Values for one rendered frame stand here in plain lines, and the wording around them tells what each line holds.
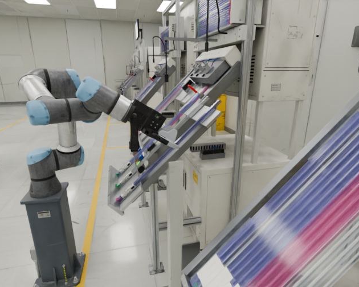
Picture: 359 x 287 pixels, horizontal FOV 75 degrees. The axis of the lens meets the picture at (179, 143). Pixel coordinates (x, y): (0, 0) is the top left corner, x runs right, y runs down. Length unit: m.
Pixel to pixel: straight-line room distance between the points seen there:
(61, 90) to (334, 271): 1.10
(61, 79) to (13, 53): 9.44
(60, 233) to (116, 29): 9.12
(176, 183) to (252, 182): 0.69
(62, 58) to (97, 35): 1.54
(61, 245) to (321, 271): 1.31
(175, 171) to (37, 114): 0.52
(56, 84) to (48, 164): 0.42
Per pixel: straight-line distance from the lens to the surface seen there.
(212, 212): 1.52
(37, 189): 1.39
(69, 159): 1.35
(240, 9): 1.33
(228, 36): 1.40
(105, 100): 0.73
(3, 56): 10.70
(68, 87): 1.17
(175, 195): 1.00
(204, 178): 1.38
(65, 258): 1.58
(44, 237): 1.51
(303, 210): 0.50
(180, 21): 2.73
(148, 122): 0.75
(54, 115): 0.79
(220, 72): 1.31
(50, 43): 10.27
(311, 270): 0.45
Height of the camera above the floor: 1.16
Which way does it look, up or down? 17 degrees down
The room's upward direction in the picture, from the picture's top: straight up
